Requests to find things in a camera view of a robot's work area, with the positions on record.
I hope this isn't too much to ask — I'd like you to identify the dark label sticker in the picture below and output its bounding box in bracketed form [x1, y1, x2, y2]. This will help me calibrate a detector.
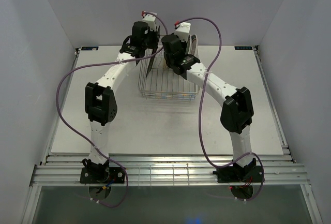
[234, 46, 253, 51]
[81, 46, 99, 51]

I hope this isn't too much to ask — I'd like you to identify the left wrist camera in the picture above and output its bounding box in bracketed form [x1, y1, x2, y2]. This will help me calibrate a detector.
[142, 12, 157, 32]

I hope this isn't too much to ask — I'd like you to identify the dark label sticker left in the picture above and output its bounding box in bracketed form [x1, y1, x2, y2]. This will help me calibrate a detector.
[81, 46, 99, 51]

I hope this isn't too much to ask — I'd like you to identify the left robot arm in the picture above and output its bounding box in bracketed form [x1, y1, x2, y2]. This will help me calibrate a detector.
[83, 21, 160, 183]

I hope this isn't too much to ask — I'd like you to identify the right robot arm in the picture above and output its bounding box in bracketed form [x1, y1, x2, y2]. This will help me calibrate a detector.
[161, 34, 256, 183]

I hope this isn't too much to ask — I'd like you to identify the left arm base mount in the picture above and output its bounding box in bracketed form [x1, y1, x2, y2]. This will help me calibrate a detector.
[79, 167, 125, 184]

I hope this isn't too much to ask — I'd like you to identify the dark label sticker right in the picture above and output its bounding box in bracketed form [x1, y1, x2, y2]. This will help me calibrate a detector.
[234, 46, 253, 51]

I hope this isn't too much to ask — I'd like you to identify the purple cable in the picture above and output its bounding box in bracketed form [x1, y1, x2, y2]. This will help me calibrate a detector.
[56, 10, 169, 208]
[173, 17, 265, 201]

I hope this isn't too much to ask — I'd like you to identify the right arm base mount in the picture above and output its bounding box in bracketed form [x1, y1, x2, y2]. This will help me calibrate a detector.
[213, 166, 264, 183]

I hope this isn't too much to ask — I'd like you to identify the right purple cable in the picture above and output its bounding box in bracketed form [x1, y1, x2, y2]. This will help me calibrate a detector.
[173, 17, 265, 201]

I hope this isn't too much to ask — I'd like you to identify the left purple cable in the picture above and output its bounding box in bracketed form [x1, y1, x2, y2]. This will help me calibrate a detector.
[56, 10, 169, 208]

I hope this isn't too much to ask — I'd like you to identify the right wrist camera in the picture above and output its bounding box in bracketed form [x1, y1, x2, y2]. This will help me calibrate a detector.
[174, 22, 191, 42]

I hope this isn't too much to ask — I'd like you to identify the square floral plate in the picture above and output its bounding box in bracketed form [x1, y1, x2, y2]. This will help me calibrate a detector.
[145, 27, 160, 78]

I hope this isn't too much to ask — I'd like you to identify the metal wire dish rack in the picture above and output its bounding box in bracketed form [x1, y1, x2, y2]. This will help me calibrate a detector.
[138, 51, 200, 101]

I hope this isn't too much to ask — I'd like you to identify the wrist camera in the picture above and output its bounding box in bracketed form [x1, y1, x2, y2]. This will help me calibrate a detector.
[142, 12, 157, 32]
[174, 22, 191, 42]

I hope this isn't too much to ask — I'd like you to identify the white plate teal rim back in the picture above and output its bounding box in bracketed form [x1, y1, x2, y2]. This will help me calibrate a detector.
[190, 34, 198, 56]

